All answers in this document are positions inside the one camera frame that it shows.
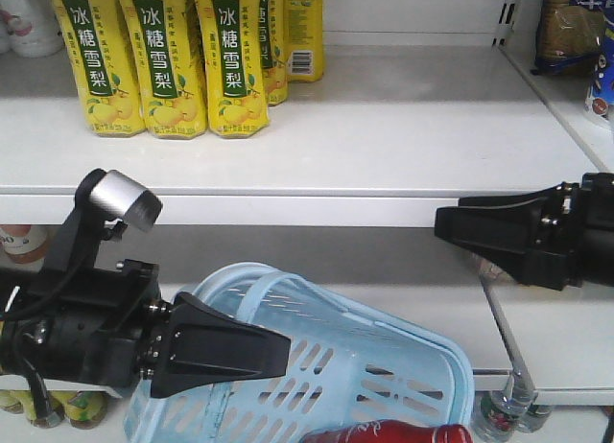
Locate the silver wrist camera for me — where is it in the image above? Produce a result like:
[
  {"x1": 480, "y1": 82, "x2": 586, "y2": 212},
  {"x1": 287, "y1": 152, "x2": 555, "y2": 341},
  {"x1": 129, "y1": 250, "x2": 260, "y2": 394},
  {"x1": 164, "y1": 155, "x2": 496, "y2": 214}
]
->
[{"x1": 75, "y1": 169, "x2": 163, "y2": 232}]

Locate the orange C100 juice bottle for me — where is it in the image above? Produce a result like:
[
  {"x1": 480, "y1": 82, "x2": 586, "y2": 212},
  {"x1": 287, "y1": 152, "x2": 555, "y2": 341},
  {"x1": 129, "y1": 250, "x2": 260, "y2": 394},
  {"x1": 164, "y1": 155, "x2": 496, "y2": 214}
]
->
[{"x1": 1, "y1": 224, "x2": 50, "y2": 264}]

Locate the light blue plastic basket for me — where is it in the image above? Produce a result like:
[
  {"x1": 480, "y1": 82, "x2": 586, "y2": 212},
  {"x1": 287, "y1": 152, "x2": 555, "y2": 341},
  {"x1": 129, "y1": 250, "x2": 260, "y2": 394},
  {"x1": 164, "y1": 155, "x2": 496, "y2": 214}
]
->
[{"x1": 124, "y1": 263, "x2": 475, "y2": 442}]

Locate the blue white snack bag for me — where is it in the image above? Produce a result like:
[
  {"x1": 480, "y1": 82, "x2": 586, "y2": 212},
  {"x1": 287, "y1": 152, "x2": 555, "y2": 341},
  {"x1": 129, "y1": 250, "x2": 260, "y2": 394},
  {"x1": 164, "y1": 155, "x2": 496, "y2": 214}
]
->
[{"x1": 584, "y1": 18, "x2": 613, "y2": 130}]

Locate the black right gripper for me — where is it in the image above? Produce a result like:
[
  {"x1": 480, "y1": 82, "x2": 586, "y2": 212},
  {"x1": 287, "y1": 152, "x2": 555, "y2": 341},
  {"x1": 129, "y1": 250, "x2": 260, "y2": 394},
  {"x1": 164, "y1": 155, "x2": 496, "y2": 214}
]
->
[{"x1": 435, "y1": 173, "x2": 613, "y2": 291}]

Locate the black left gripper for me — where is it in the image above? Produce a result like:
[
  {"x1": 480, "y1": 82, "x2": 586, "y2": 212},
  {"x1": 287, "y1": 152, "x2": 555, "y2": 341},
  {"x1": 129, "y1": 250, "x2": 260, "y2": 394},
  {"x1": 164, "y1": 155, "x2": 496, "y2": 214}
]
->
[{"x1": 1, "y1": 260, "x2": 291, "y2": 399}]

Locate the yellow lemon tea bottle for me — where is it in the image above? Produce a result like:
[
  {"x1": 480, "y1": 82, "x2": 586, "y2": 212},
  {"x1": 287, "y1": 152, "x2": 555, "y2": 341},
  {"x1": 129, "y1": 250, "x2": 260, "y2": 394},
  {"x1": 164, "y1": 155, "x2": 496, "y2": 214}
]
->
[
  {"x1": 64, "y1": 391, "x2": 107, "y2": 430},
  {"x1": 18, "y1": 390, "x2": 64, "y2": 429}
]

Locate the white peach drink bottle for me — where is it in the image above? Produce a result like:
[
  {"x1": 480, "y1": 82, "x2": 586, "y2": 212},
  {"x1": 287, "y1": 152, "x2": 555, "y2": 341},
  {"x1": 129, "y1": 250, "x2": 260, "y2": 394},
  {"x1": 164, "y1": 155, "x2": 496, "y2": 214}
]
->
[{"x1": 1, "y1": 0, "x2": 64, "y2": 58}]

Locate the clear water bottle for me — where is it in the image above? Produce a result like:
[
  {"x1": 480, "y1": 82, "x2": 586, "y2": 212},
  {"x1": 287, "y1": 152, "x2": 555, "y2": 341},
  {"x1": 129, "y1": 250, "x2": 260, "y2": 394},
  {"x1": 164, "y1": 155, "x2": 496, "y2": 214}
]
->
[{"x1": 471, "y1": 391, "x2": 529, "y2": 442}]

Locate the white store shelf unit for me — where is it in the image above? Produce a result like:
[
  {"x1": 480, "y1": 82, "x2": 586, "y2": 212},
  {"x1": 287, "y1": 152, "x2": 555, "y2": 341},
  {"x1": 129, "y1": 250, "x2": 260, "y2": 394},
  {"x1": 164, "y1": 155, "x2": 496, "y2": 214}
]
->
[{"x1": 0, "y1": 0, "x2": 614, "y2": 443}]

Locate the yellow pear drink bottle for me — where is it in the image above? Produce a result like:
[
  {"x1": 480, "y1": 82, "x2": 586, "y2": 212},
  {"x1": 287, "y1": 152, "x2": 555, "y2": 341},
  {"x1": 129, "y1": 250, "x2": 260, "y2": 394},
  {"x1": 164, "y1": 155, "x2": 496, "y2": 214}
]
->
[
  {"x1": 195, "y1": 0, "x2": 270, "y2": 139},
  {"x1": 119, "y1": 0, "x2": 208, "y2": 140},
  {"x1": 258, "y1": 0, "x2": 288, "y2": 106},
  {"x1": 285, "y1": 0, "x2": 325, "y2": 82},
  {"x1": 51, "y1": 0, "x2": 146, "y2": 137}
]

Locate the brown biscuit package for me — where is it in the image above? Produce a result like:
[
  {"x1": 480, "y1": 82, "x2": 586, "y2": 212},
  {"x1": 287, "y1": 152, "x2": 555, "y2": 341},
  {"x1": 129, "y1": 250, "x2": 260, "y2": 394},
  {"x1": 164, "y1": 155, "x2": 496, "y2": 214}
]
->
[{"x1": 534, "y1": 0, "x2": 613, "y2": 76}]

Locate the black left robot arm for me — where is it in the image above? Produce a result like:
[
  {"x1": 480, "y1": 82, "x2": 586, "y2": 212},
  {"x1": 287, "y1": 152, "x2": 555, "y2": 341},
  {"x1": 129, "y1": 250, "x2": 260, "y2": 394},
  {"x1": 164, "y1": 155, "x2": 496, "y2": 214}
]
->
[{"x1": 1, "y1": 260, "x2": 291, "y2": 419}]

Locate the red coca-cola bottle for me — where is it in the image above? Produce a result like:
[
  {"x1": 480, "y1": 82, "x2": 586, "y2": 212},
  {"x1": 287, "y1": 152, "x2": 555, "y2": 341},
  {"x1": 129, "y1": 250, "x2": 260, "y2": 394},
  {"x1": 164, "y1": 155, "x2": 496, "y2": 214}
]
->
[{"x1": 299, "y1": 419, "x2": 473, "y2": 443}]

